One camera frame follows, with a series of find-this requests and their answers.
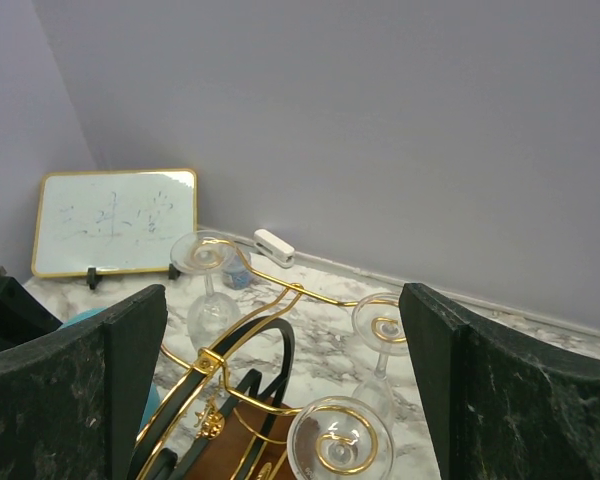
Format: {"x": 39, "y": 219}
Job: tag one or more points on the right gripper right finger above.
{"x": 500, "y": 404}

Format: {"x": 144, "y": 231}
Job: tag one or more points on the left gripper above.
{"x": 22, "y": 317}

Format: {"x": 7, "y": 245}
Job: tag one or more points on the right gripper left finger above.
{"x": 72, "y": 401}

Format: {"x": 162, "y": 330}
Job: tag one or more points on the clear wine glass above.
{"x": 205, "y": 253}
{"x": 376, "y": 322}
{"x": 339, "y": 437}

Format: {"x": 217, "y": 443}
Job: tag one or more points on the small whiteboard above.
{"x": 97, "y": 223}

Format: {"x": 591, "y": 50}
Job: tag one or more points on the white eraser block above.
{"x": 274, "y": 248}

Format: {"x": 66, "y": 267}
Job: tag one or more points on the gold wire wine glass rack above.
{"x": 215, "y": 358}

